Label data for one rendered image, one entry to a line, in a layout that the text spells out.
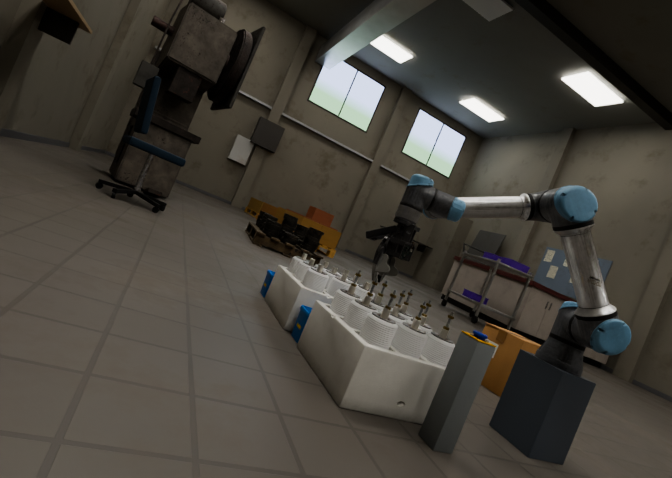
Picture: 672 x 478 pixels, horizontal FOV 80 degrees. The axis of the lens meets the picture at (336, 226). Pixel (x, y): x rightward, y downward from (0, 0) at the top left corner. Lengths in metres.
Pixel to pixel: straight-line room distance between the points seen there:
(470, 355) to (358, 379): 0.30
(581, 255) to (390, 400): 0.74
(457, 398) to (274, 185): 10.66
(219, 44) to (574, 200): 4.46
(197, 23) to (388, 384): 4.60
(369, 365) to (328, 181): 11.00
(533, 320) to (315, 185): 6.97
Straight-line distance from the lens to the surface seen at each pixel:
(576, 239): 1.46
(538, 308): 7.78
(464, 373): 1.18
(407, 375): 1.24
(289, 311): 1.62
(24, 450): 0.74
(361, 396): 1.19
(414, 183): 1.28
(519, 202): 1.52
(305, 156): 11.80
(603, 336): 1.50
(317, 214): 11.25
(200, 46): 5.19
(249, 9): 12.16
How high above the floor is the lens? 0.43
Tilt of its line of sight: 1 degrees up
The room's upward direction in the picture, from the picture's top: 23 degrees clockwise
